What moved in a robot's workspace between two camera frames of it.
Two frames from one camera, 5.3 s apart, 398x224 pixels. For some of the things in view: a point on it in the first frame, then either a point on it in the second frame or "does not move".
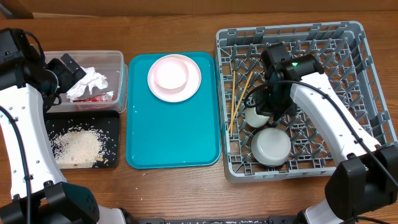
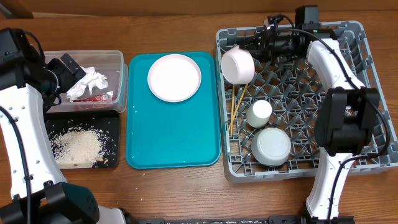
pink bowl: [171, 73] -> [238, 66]
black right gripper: [265, 109] -> [265, 49]
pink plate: [174, 78] does not move
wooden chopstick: [240, 100] does not move
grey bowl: [270, 147] does not move
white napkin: [91, 79] does not move
